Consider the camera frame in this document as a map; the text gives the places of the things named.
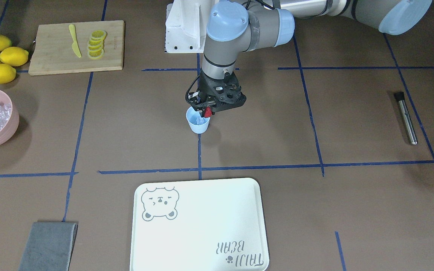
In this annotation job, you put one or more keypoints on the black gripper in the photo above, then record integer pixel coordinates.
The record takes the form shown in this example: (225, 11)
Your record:
(202, 101)

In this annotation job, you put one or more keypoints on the light blue plastic cup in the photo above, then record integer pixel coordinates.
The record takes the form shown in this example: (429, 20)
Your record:
(197, 123)

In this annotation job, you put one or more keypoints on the red strawberry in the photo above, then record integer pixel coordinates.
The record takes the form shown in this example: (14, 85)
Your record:
(208, 112)

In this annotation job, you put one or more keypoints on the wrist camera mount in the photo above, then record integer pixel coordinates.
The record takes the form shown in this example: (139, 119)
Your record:
(192, 97)

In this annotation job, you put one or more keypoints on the white bear serving tray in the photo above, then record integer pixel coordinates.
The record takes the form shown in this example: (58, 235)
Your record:
(199, 225)

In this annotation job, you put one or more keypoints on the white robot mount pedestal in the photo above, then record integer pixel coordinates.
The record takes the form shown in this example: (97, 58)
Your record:
(186, 25)

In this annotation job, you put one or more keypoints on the steel muddler black tip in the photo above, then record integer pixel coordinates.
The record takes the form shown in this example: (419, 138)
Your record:
(409, 129)

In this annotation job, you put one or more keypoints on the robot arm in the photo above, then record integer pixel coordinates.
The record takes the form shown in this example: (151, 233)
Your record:
(245, 26)

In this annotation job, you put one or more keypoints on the yellow plastic knife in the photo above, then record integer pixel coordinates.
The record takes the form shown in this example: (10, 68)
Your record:
(75, 44)

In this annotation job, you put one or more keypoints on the lemon slices row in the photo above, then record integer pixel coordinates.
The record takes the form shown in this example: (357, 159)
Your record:
(95, 45)

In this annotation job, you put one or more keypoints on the grey folded cloth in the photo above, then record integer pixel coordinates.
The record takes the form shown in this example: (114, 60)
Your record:
(49, 246)

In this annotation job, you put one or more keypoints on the bamboo cutting board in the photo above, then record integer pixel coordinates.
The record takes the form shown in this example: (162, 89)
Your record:
(54, 54)

